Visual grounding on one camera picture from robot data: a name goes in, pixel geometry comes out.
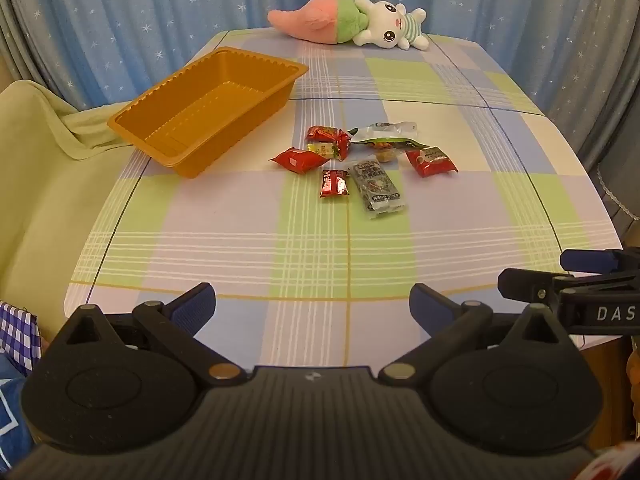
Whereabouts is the blue clothing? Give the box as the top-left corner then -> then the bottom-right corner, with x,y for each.
0,352 -> 38,466

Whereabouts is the grey printed snack packet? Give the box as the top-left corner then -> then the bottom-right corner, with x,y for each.
348,158 -> 407,220

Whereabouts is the blue starry curtain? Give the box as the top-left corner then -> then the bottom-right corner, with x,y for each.
0,0 -> 640,116

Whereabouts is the orange plastic tray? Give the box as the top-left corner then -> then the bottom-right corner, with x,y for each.
107,46 -> 310,179

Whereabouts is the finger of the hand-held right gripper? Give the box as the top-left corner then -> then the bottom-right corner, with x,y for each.
497,267 -> 576,304
560,248 -> 625,272

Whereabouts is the plaid tablecloth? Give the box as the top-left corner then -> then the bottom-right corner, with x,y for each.
65,27 -> 623,368

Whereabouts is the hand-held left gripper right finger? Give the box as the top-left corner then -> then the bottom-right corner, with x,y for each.
378,283 -> 569,386

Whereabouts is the wooden table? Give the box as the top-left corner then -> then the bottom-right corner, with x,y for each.
582,332 -> 633,453

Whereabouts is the grey lace-trimmed cloth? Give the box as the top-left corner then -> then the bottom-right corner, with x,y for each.
596,145 -> 640,221

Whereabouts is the blue white checked cloth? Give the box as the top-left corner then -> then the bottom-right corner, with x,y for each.
0,300 -> 41,378

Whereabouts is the clear white snack packet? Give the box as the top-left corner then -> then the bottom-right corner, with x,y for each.
350,121 -> 419,139

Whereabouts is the light green blanket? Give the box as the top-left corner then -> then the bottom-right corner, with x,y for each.
0,79 -> 151,341

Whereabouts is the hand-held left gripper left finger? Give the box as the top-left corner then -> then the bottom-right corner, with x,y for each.
62,282 -> 248,387

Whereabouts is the grey curtain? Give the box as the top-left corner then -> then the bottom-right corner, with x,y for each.
545,0 -> 640,171

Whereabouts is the small red snack packet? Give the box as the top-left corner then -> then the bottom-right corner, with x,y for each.
320,169 -> 351,200

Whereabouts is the carrot bunny plush toy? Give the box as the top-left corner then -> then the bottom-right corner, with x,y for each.
267,0 -> 431,52

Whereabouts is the red white patterned clothing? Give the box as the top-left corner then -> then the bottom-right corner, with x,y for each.
582,440 -> 640,480

